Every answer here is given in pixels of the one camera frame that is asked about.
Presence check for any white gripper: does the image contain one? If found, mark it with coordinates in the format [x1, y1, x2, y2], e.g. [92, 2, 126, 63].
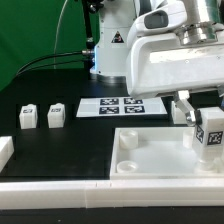
[126, 3, 224, 127]

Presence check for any white square tabletop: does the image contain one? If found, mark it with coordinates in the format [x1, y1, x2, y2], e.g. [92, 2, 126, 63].
[110, 127, 224, 180]

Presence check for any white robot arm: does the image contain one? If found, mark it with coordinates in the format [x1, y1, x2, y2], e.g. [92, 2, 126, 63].
[91, 0, 224, 126]

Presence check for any marker sheet with tags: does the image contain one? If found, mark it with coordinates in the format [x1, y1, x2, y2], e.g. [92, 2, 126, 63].
[76, 97, 167, 117]

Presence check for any white left fence block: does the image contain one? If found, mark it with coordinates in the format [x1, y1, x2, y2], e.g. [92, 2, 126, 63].
[0, 136, 14, 172]

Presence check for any white front fence rail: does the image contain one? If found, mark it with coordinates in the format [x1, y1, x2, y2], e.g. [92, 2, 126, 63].
[0, 178, 224, 210]

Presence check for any black camera pole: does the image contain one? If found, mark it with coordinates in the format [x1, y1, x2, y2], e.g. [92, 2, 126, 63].
[81, 0, 101, 49]

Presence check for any grey thin cable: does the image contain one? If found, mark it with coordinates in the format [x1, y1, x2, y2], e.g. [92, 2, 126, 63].
[53, 0, 70, 70]

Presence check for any black cable pair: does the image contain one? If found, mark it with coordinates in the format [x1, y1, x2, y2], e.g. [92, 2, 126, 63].
[14, 49, 96, 77]

